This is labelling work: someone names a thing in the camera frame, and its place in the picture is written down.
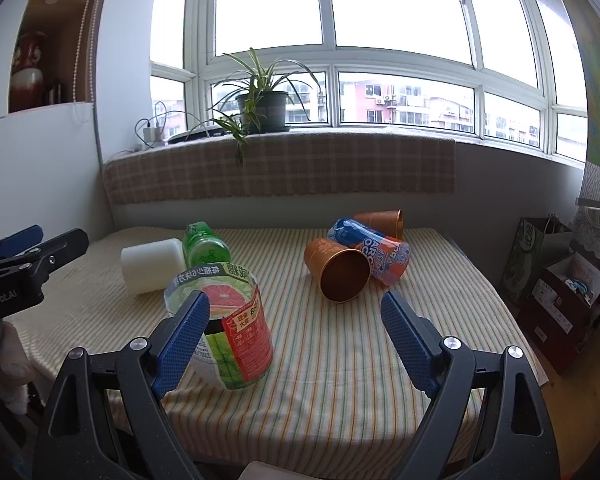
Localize potted spider plant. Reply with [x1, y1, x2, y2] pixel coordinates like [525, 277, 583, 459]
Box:
[194, 48, 321, 167]

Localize grapefruit label cut bottle cup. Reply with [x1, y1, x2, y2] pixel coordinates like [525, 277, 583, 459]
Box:
[163, 262, 273, 390]

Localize white charger with cables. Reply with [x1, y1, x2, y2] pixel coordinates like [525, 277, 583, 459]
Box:
[134, 100, 178, 150]

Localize dark tray on sill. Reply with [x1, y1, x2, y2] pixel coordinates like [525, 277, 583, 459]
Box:
[168, 127, 225, 145]

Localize red vase on shelf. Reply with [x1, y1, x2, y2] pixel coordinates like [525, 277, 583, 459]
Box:
[8, 32, 46, 113]

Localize green tea bottle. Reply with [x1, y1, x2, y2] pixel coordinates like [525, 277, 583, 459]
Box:
[182, 221, 232, 268]

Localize front orange cup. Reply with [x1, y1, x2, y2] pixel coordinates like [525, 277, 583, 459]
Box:
[303, 238, 370, 304]

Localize rear orange cup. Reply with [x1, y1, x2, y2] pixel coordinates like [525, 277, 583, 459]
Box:
[353, 209, 404, 240]

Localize wooden shelf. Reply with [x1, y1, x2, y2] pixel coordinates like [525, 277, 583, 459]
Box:
[16, 0, 102, 107]

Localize white window frame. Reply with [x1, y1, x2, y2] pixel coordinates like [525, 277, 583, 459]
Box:
[150, 0, 588, 162]

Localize dark cardboard box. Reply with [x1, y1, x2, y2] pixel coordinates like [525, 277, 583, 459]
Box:
[517, 252, 600, 374]

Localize orange cup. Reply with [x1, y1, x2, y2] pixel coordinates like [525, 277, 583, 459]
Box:
[303, 238, 370, 304]
[353, 209, 404, 240]

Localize striped tablecloth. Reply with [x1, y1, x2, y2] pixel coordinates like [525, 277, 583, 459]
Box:
[12, 228, 544, 479]

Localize green paper bag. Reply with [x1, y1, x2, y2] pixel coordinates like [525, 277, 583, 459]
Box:
[498, 214, 572, 308]

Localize white plastic cup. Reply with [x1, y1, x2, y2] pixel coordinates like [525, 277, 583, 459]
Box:
[120, 238, 186, 295]

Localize brown plaid cloth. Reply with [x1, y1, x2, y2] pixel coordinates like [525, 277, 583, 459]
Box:
[102, 132, 456, 205]

